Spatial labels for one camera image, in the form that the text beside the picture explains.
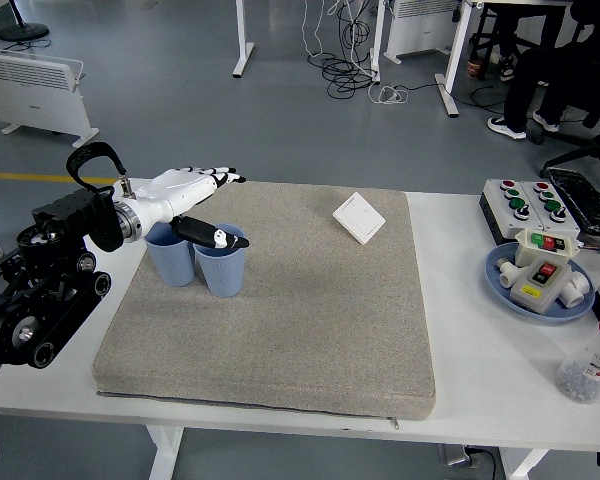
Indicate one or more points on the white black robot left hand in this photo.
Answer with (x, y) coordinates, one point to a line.
(175, 192)

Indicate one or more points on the blue ribbed cup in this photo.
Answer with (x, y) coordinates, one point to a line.
(222, 272)
(172, 265)

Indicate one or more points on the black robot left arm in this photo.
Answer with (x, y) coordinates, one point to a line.
(40, 280)

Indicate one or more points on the white push-button control box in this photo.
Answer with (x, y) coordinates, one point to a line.
(567, 222)
(500, 210)

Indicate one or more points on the white desk leg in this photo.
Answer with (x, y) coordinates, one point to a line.
(242, 50)
(452, 60)
(377, 45)

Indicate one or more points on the grey-brown cushion mat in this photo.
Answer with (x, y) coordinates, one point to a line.
(290, 310)

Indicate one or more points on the white panel heater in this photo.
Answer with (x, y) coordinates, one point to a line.
(420, 30)
(30, 100)

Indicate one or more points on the black fan stand base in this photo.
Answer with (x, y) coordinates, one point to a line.
(24, 31)

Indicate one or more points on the white table leg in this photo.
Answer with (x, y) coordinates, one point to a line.
(522, 465)
(165, 450)

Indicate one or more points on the brown can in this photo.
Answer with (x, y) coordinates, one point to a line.
(475, 69)

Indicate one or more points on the blue round plate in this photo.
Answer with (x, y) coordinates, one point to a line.
(495, 290)

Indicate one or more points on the white plastic pipe fitting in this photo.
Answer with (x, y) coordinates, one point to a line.
(577, 295)
(507, 277)

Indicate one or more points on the black stool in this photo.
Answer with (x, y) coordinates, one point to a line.
(482, 30)

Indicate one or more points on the person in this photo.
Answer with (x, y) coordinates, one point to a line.
(525, 90)
(507, 70)

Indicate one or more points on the grey power strip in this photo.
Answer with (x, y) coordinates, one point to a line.
(462, 455)

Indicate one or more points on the black flat ribbed case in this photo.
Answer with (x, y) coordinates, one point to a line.
(587, 200)

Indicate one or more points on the clear screw jar red lid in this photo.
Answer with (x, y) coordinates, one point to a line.
(587, 360)

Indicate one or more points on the white wall switch plate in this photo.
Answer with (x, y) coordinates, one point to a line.
(359, 217)

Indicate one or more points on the white switch box green red buttons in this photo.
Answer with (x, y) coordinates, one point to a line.
(527, 252)

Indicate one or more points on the grey switch box red button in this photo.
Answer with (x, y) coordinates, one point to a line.
(540, 295)

